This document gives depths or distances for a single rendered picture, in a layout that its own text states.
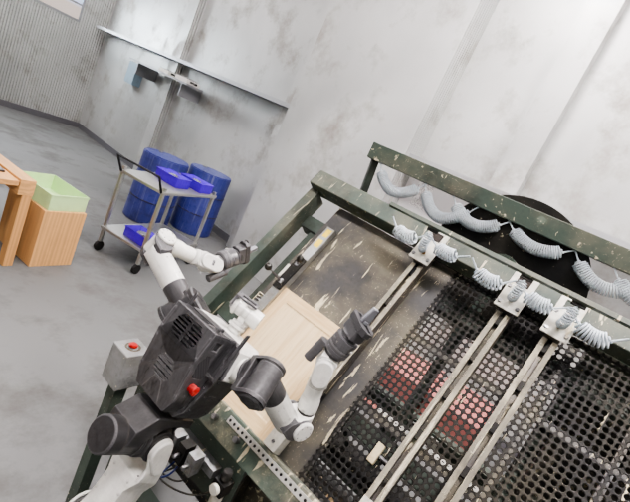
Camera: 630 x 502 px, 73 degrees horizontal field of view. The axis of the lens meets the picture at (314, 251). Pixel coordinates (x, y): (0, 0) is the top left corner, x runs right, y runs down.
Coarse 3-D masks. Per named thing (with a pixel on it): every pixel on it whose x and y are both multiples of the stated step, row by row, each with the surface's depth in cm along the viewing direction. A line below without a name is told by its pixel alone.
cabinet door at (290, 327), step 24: (264, 312) 204; (288, 312) 201; (312, 312) 198; (264, 336) 197; (288, 336) 194; (312, 336) 192; (288, 360) 188; (288, 384) 182; (240, 408) 181; (264, 432) 173
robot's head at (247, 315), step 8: (240, 304) 147; (232, 312) 148; (240, 312) 147; (248, 312) 147; (256, 312) 147; (232, 320) 148; (240, 320) 147; (248, 320) 146; (256, 320) 146; (240, 328) 146
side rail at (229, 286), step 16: (304, 208) 230; (288, 224) 227; (272, 240) 223; (288, 240) 234; (256, 256) 219; (272, 256) 230; (240, 272) 216; (256, 272) 226; (224, 288) 213; (240, 288) 222; (208, 304) 210
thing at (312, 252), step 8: (328, 240) 218; (312, 248) 215; (320, 248) 216; (304, 256) 213; (312, 256) 213; (304, 264) 211; (272, 288) 207; (264, 296) 206; (272, 296) 205; (264, 304) 204
